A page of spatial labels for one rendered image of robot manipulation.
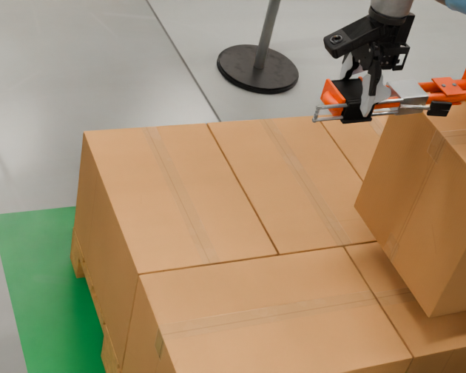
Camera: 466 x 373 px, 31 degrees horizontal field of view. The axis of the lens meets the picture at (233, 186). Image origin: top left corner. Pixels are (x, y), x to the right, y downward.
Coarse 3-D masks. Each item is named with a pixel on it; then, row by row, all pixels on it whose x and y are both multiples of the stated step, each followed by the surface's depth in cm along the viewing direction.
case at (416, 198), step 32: (384, 128) 209; (416, 128) 197; (448, 128) 191; (384, 160) 211; (416, 160) 198; (448, 160) 187; (384, 192) 212; (416, 192) 199; (448, 192) 188; (384, 224) 214; (416, 224) 201; (448, 224) 190; (416, 256) 202; (448, 256) 191; (416, 288) 203; (448, 288) 194
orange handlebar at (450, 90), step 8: (432, 80) 178; (440, 80) 178; (448, 80) 179; (456, 80) 180; (464, 80) 181; (424, 88) 176; (432, 88) 177; (440, 88) 176; (448, 88) 176; (456, 88) 177; (464, 88) 181; (328, 96) 166; (432, 96) 173; (440, 96) 174; (448, 96) 175; (456, 96) 176; (464, 96) 177; (376, 104) 168; (384, 104) 168; (392, 104) 169; (456, 104) 177
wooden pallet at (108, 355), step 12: (72, 240) 278; (72, 252) 280; (72, 264) 281; (84, 264) 265; (84, 276) 279; (96, 300) 254; (108, 336) 245; (108, 348) 246; (108, 360) 248; (108, 372) 249; (120, 372) 236
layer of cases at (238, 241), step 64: (128, 128) 256; (192, 128) 262; (256, 128) 269; (320, 128) 276; (128, 192) 233; (192, 192) 239; (256, 192) 244; (320, 192) 250; (128, 256) 217; (192, 256) 219; (256, 256) 224; (320, 256) 229; (384, 256) 234; (128, 320) 223; (192, 320) 202; (256, 320) 206; (320, 320) 210; (384, 320) 215; (448, 320) 219
